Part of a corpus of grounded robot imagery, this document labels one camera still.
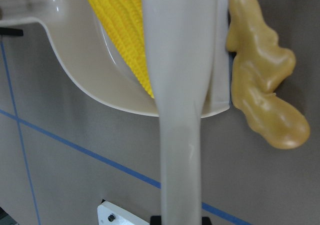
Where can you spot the yellow toy corn cob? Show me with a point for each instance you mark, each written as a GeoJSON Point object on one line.
{"type": "Point", "coordinates": [123, 22]}

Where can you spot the beige plastic dustpan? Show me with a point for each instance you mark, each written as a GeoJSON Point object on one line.
{"type": "Point", "coordinates": [91, 60]}

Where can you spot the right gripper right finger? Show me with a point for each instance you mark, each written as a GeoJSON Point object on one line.
{"type": "Point", "coordinates": [206, 221]}

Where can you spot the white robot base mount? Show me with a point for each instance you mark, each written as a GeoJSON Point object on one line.
{"type": "Point", "coordinates": [111, 214]}

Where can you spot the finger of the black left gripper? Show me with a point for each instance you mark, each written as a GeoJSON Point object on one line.
{"type": "Point", "coordinates": [5, 31]}

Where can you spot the beige hand brush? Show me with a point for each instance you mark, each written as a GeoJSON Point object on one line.
{"type": "Point", "coordinates": [179, 47]}

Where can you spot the tan toy ginger root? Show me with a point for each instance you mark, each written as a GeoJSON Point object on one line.
{"type": "Point", "coordinates": [260, 65]}

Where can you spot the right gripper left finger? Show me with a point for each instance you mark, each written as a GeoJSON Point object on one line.
{"type": "Point", "coordinates": [155, 220]}

